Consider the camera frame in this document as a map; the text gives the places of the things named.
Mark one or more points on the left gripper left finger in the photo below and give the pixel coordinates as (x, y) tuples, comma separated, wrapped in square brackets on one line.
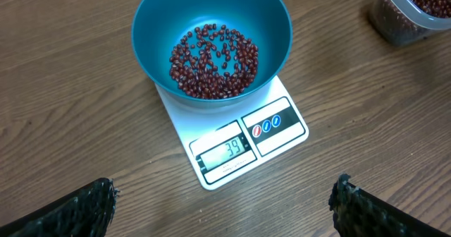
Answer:
[(87, 211)]

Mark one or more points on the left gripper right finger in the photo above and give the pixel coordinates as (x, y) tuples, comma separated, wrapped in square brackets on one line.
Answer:
[(357, 213)]

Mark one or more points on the white digital kitchen scale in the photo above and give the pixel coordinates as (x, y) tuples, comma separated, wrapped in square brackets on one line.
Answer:
[(224, 143)]

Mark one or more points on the red beans in bowl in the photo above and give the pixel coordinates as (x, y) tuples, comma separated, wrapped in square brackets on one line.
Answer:
[(214, 62)]

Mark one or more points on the blue bowl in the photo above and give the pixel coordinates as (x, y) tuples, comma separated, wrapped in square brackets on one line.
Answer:
[(159, 25)]

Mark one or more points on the clear plastic container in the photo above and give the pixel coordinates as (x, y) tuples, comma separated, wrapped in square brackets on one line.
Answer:
[(401, 22)]

